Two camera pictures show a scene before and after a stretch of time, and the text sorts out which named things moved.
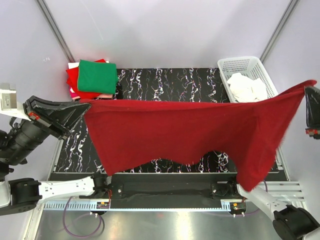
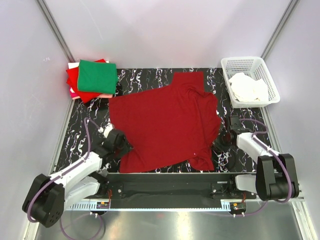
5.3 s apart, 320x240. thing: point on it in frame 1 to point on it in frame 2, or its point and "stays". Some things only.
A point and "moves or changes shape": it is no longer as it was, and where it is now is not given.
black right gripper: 312,129 to 222,144
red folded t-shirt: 72,80 stays
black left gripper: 40,120 to 126,146
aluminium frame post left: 56,31 stays
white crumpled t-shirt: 246,90 stays
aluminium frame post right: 278,30 stays
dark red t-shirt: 249,136 moves or changes shape
